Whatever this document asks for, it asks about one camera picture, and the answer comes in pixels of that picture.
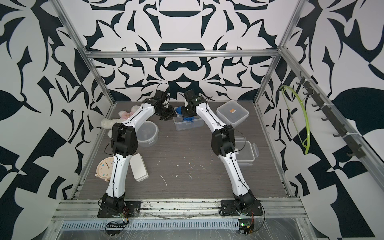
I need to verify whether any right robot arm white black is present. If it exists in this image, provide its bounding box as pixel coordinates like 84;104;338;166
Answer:
181;90;256;212

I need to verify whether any clear lunch box lid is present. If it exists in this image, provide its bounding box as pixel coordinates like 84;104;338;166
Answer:
235;136;259;167

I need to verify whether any blue cleaning cloth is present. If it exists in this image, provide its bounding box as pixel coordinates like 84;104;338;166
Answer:
175;107;196;123

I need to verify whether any clear rectangular lunch box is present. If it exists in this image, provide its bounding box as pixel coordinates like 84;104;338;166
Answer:
216;100;249;128
173;107;205;131

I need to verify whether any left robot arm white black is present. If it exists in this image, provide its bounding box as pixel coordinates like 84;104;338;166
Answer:
101;89;177;213

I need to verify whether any round clear container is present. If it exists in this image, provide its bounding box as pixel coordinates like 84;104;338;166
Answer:
137;121;159;148

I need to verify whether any pink round alarm clock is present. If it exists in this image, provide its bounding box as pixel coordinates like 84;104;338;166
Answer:
95;157;114;182

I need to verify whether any white rectangular box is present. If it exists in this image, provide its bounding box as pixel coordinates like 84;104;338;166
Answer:
130;154;149;182

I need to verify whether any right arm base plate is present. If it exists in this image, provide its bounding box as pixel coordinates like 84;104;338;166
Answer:
219;199;264;217

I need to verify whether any white teddy bear pink shirt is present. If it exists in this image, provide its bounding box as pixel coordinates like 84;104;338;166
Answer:
101;105;140;139

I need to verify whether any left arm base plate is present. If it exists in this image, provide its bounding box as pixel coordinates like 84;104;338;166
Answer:
97;201;142;218

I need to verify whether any black wall hook rack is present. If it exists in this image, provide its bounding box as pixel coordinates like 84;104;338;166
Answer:
298;73;367;159

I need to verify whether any green clothes hanger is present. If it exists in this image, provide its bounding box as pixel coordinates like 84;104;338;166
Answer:
280;85;311;155

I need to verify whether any aluminium frame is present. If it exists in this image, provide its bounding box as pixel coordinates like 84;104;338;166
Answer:
49;0;384;240

